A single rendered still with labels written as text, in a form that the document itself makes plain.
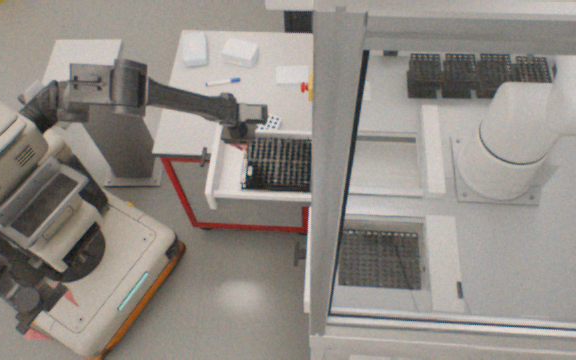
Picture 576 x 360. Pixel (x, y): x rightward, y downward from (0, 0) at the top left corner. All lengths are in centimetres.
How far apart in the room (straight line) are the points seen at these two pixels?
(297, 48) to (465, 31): 171
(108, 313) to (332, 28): 191
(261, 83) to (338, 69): 155
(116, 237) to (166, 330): 48
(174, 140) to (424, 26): 154
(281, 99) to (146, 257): 89
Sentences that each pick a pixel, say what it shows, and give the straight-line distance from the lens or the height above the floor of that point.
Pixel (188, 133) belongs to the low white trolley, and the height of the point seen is 76.
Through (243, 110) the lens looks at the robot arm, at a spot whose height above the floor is 116.
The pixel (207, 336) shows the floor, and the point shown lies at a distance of 234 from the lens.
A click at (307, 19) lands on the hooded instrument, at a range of 224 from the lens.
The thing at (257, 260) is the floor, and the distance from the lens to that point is 241.
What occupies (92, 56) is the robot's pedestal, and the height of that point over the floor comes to 76.
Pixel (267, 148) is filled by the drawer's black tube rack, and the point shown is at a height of 90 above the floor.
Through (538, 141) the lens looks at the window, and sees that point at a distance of 57.
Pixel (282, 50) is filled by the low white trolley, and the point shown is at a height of 76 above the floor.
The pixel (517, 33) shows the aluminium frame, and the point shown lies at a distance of 42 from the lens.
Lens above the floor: 224
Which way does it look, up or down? 60 degrees down
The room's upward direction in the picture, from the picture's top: 4 degrees counter-clockwise
